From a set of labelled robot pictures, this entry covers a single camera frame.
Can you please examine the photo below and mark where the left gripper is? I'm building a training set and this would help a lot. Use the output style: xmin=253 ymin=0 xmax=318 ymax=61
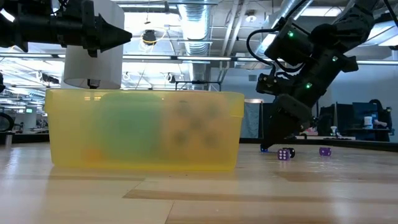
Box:
xmin=57 ymin=0 xmax=133 ymax=58

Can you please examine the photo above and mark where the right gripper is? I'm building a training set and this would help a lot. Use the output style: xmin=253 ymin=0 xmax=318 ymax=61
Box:
xmin=260 ymin=57 xmax=358 ymax=152

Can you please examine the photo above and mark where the large cyan foam die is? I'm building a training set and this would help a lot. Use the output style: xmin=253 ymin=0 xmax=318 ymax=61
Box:
xmin=96 ymin=91 xmax=165 ymax=156

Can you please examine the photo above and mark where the large pink foam die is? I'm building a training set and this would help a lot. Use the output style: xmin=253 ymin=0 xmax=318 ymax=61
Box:
xmin=163 ymin=95 xmax=234 ymax=162

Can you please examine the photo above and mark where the yellow translucent plastic bin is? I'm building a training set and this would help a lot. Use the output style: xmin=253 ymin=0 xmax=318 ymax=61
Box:
xmin=44 ymin=88 xmax=246 ymax=172

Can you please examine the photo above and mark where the white shade wooden base lamp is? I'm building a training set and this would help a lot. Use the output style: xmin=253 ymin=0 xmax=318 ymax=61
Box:
xmin=62 ymin=0 xmax=125 ymax=90

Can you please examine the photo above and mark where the dark monitor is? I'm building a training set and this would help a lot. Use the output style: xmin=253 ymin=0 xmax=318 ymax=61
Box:
xmin=320 ymin=104 xmax=353 ymax=131

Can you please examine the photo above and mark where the blue screen monitor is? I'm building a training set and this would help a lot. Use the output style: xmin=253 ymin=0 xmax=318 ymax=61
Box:
xmin=353 ymin=101 xmax=374 ymax=121

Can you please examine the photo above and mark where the person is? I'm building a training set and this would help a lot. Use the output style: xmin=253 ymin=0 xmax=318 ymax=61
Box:
xmin=368 ymin=98 xmax=393 ymax=142

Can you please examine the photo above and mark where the black ceiling cable reel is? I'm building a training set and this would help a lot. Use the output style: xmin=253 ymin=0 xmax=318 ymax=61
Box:
xmin=142 ymin=28 xmax=158 ymax=46

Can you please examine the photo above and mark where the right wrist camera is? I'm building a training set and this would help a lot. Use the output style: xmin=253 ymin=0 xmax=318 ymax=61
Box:
xmin=255 ymin=73 xmax=282 ymax=96

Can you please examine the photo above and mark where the black aluminium table frame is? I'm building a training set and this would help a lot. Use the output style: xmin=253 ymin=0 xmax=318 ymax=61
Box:
xmin=0 ymin=133 xmax=398 ymax=153

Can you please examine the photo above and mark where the vertical silver ventilation duct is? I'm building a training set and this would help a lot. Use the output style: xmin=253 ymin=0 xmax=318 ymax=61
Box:
xmin=178 ymin=0 xmax=212 ymax=82

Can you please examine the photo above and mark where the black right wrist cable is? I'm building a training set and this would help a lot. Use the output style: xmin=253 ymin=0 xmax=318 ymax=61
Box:
xmin=246 ymin=27 xmax=279 ymax=68

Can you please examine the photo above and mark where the low black stand frame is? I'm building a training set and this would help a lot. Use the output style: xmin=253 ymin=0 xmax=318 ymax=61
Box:
xmin=175 ymin=80 xmax=222 ymax=91

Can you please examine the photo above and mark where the slanted silver ventilation duct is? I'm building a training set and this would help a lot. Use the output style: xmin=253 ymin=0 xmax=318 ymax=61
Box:
xmin=261 ymin=0 xmax=312 ymax=47

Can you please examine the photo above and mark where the black curved cable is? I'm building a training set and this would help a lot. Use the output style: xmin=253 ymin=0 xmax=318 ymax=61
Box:
xmin=0 ymin=111 xmax=16 ymax=134

